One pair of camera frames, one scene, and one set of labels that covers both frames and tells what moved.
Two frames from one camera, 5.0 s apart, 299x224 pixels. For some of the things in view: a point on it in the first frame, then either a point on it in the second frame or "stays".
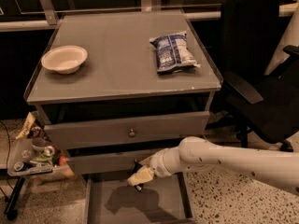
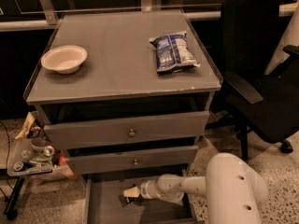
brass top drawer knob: [132, 133] stays
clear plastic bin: [37, 160] stays
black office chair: [261, 100] stays
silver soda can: [20, 166] stays
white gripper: [158, 164] to [145, 189]
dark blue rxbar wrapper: [135, 168] to [126, 201]
